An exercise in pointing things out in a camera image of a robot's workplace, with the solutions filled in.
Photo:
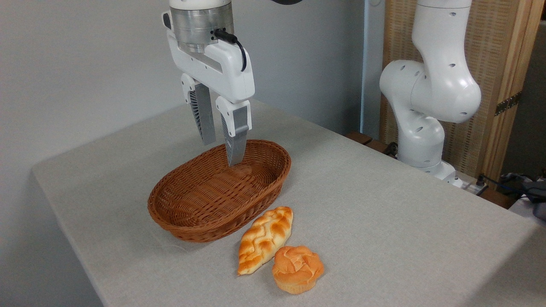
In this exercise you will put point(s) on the grey tablecloth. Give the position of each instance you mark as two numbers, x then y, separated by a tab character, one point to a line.
384	221

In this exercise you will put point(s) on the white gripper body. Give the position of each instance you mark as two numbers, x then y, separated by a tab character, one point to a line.
222	68

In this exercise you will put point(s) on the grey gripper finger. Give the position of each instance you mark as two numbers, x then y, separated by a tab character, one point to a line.
204	115
236	136

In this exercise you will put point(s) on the white vertical wall conduit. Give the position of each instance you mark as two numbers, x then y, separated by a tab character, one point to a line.
365	64

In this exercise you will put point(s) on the brown wicker basket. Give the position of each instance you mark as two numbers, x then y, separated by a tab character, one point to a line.
204	224

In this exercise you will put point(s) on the dark metal screen hinge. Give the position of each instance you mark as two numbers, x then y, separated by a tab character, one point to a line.
507	103

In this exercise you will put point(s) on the braided golden bread loaf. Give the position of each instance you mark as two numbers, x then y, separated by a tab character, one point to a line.
264	241

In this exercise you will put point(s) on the round orange muffin bread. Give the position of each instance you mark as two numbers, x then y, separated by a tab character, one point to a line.
297	268

